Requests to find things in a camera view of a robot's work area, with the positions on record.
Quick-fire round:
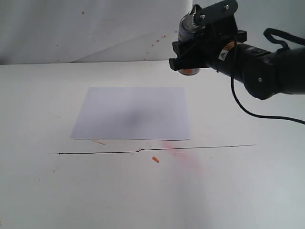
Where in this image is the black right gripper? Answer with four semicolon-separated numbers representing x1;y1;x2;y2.
169;24;247;71

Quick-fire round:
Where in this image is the white dotted spray paint can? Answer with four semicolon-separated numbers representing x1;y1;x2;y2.
178;5;200;76

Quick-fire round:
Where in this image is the white paper sheet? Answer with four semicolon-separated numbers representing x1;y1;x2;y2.
71;87;191;141

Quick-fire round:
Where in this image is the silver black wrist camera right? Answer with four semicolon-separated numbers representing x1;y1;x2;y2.
187;0;238;32

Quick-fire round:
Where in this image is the white backdrop sheet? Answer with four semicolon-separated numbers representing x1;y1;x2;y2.
0;0;305;65

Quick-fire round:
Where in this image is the black right camera cable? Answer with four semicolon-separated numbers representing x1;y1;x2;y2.
230;33;305;125

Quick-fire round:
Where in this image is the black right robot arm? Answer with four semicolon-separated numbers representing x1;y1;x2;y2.
169;16;305;100

